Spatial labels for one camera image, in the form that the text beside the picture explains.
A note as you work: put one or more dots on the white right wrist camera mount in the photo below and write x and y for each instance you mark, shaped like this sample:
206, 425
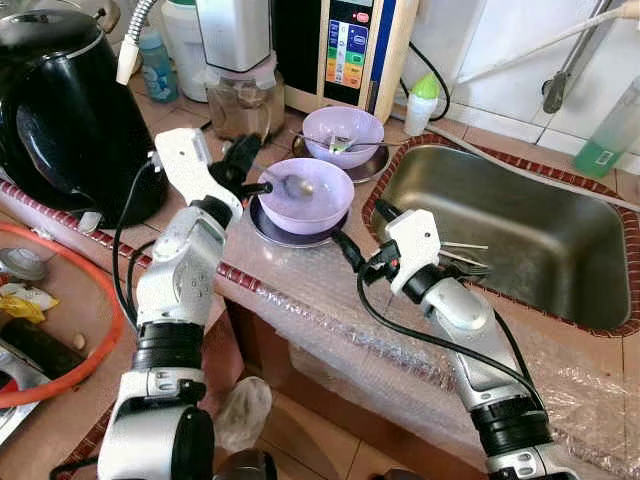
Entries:
412, 250

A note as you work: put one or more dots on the crumpled translucent plastic bag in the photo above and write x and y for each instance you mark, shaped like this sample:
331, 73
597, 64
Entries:
243, 412

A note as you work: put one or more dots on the grey gas regulator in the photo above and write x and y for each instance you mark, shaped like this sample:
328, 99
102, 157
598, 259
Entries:
20, 263

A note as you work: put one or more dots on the stainless steel sink basin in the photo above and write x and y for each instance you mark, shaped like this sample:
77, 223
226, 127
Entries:
540, 230

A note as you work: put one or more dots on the yellow crumpled wrapper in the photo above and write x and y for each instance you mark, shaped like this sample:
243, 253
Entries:
20, 302

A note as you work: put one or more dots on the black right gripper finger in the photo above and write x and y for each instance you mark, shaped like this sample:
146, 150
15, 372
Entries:
387, 210
350, 250

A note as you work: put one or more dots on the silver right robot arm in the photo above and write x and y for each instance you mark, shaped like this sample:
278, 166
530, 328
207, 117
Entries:
480, 360

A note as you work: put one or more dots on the white water pipe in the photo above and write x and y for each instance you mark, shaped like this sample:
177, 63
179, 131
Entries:
530, 45

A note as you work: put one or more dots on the purple plastic bowl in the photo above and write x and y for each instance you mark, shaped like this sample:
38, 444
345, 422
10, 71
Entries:
320, 210
345, 125

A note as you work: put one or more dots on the water ionizer with coloured panel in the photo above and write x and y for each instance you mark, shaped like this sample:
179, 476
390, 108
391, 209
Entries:
345, 50

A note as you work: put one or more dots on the blue-capped green dish soap bottle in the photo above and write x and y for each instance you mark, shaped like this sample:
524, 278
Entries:
605, 150

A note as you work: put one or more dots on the black electric kettle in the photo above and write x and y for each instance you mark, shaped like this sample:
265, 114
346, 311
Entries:
70, 120

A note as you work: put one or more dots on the round metal plate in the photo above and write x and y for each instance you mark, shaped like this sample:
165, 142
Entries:
375, 168
290, 238

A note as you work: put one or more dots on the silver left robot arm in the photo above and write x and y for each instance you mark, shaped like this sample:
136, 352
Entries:
165, 330

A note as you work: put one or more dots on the metal gas stove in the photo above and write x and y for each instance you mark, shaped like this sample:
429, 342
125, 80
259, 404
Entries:
20, 370

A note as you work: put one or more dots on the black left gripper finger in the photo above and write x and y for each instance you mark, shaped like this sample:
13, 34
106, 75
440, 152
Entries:
256, 187
246, 150

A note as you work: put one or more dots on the white plastic container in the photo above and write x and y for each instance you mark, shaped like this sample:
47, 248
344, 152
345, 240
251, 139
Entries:
183, 45

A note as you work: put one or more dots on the small white green-capped bottle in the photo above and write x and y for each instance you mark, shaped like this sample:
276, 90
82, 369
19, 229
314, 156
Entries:
422, 108

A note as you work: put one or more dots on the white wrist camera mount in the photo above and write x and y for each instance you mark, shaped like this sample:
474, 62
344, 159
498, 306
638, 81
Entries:
190, 165
412, 250

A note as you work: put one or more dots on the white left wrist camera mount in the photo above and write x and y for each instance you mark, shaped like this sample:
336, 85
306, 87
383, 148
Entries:
190, 165

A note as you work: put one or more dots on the small blue-capped bottle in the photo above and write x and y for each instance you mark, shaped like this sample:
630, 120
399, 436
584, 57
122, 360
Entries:
157, 70

